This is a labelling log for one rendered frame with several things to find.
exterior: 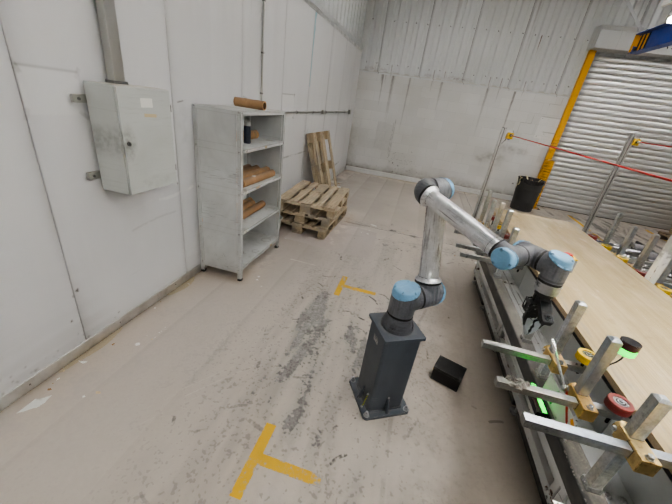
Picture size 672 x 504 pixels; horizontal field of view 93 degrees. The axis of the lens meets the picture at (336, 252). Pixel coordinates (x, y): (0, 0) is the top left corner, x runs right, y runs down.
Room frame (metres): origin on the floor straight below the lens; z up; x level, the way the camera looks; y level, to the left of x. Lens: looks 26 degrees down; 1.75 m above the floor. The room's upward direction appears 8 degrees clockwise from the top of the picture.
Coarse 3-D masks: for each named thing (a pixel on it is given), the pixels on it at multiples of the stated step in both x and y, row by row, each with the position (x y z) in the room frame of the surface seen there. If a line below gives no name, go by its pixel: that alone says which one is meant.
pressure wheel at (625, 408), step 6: (606, 396) 0.89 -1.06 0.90; (612, 396) 0.88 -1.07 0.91; (618, 396) 0.89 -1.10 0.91; (606, 402) 0.87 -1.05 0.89; (612, 402) 0.86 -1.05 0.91; (618, 402) 0.86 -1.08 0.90; (624, 402) 0.87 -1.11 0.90; (630, 402) 0.87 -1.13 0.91; (612, 408) 0.85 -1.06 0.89; (618, 408) 0.84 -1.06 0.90; (624, 408) 0.84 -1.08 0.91; (630, 408) 0.84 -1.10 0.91; (618, 414) 0.83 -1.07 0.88; (624, 414) 0.83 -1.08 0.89; (630, 414) 0.83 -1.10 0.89; (606, 420) 0.86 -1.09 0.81
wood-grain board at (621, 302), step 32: (512, 224) 2.91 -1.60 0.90; (544, 224) 3.07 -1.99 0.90; (576, 256) 2.30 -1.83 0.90; (608, 256) 2.41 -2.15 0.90; (576, 288) 1.75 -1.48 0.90; (608, 288) 1.81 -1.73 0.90; (640, 288) 1.89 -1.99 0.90; (608, 320) 1.43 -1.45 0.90; (640, 320) 1.47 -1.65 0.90; (640, 352) 1.19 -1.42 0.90; (640, 384) 0.98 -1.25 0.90
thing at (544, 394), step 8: (496, 376) 0.95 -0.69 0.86; (496, 384) 0.93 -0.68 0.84; (504, 384) 0.92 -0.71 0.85; (520, 392) 0.91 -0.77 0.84; (528, 392) 0.90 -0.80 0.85; (536, 392) 0.90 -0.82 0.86; (544, 392) 0.90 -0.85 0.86; (552, 392) 0.91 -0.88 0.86; (552, 400) 0.89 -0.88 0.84; (560, 400) 0.88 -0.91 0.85; (568, 400) 0.88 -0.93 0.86; (576, 400) 0.89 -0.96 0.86; (600, 408) 0.86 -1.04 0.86; (608, 416) 0.85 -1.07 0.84; (616, 416) 0.85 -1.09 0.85
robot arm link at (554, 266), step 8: (544, 256) 1.18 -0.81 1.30; (552, 256) 1.15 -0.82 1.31; (560, 256) 1.14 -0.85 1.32; (568, 256) 1.16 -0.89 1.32; (544, 264) 1.15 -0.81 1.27; (552, 264) 1.13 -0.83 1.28; (560, 264) 1.12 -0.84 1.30; (568, 264) 1.11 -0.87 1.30; (544, 272) 1.15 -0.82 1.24; (552, 272) 1.12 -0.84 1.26; (560, 272) 1.11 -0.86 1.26; (568, 272) 1.12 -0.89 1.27; (544, 280) 1.13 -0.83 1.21; (552, 280) 1.12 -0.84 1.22; (560, 280) 1.11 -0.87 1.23
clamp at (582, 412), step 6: (570, 384) 0.96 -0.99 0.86; (570, 390) 0.94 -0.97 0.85; (576, 396) 0.90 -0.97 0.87; (582, 396) 0.90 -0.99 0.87; (588, 396) 0.90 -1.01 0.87; (582, 402) 0.87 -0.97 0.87; (588, 402) 0.87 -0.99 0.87; (576, 408) 0.87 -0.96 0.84; (582, 408) 0.85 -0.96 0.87; (594, 408) 0.85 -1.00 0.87; (576, 414) 0.85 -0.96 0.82; (582, 414) 0.84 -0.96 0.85; (588, 414) 0.84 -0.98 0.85; (594, 414) 0.83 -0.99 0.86; (588, 420) 0.83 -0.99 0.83
